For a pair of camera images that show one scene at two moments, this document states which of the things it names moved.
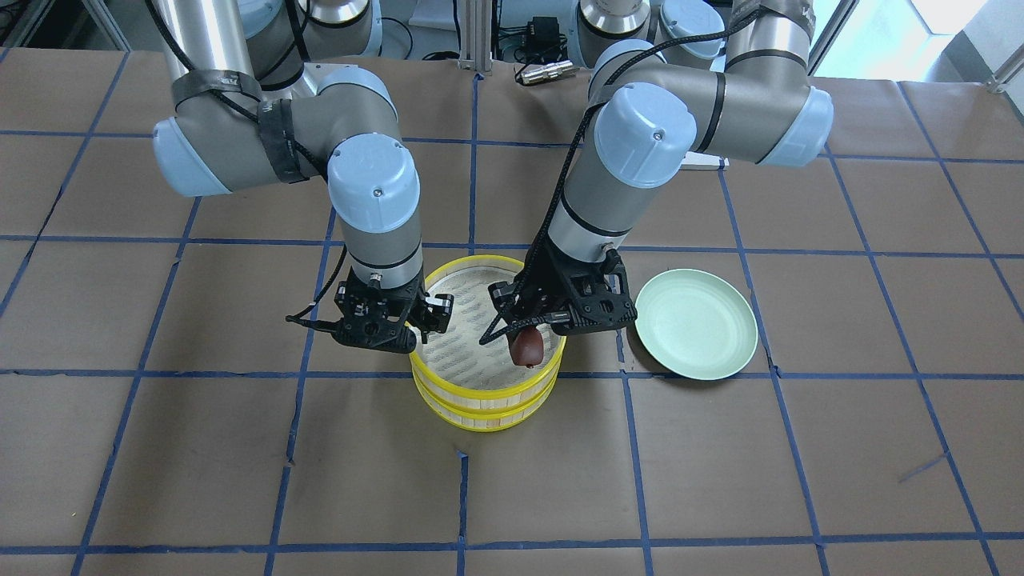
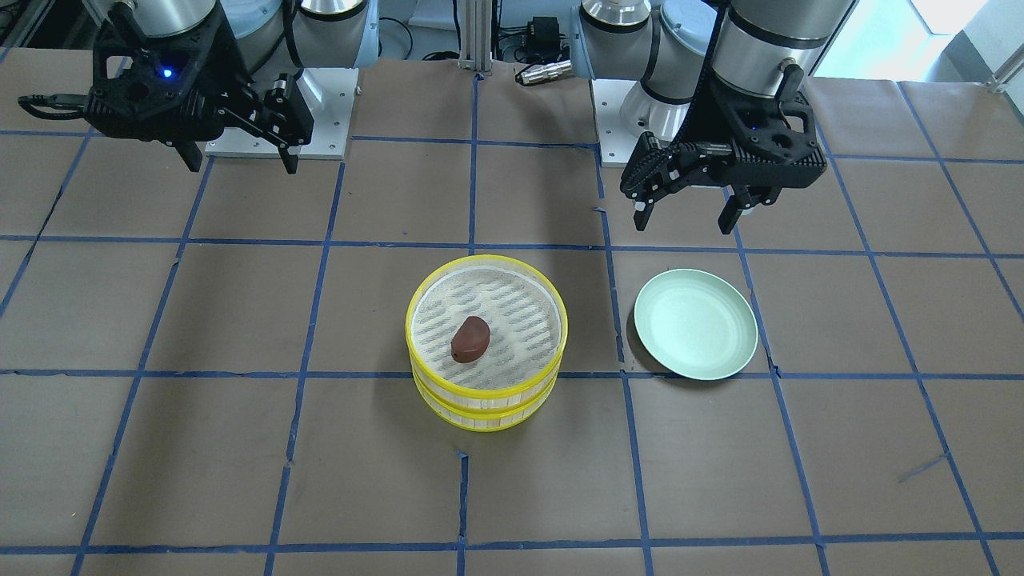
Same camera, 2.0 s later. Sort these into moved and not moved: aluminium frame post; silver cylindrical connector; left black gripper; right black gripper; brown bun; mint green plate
Moved: right black gripper; left black gripper; brown bun
Not moved: silver cylindrical connector; aluminium frame post; mint green plate
